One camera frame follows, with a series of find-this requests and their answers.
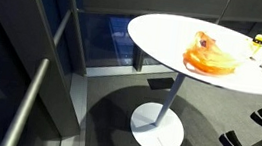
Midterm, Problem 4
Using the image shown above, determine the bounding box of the white table pedestal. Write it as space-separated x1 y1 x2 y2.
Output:
154 70 187 130

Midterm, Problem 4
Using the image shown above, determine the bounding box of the orange plastic bag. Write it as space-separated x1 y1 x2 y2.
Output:
181 28 244 79

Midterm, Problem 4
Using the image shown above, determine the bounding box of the metal handrail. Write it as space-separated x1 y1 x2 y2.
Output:
0 3 73 146

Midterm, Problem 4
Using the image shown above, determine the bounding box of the brown bottle yellow cap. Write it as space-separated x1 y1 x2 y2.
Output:
250 33 262 55

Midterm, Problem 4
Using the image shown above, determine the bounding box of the black floor plate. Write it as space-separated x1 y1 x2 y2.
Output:
145 74 176 93

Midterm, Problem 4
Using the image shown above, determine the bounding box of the round white table base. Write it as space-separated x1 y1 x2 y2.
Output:
126 98 189 146

